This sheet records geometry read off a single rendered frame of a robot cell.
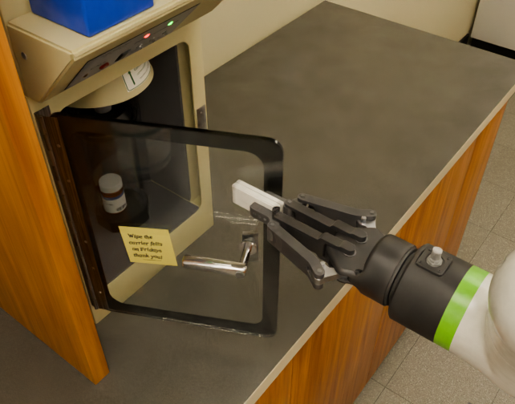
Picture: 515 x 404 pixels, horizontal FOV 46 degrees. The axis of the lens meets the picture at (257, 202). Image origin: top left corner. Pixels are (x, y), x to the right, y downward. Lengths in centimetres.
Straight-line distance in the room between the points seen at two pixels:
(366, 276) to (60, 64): 40
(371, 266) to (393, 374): 154
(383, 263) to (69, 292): 44
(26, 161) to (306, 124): 93
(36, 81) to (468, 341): 55
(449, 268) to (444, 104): 105
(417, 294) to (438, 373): 159
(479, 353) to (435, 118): 104
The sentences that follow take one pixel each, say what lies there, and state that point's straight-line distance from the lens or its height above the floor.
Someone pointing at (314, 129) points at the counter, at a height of 94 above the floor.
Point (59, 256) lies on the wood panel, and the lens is 82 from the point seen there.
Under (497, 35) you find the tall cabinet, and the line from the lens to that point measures 392.
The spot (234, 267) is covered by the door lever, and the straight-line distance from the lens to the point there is 81.
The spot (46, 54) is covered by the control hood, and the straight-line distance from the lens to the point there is 71.
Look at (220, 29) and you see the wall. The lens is 176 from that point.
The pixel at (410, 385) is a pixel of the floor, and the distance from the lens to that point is 217.
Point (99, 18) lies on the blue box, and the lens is 69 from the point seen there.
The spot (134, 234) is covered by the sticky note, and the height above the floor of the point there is 119.
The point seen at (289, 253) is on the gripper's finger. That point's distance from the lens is 69.
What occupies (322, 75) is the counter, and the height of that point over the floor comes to 94.
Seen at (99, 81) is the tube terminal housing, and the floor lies 138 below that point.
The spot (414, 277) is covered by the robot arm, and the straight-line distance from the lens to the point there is 64.
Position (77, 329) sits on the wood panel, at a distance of 93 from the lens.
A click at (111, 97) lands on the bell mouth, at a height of 133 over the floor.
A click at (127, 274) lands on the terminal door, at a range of 97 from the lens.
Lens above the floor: 182
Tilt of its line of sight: 43 degrees down
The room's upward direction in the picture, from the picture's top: straight up
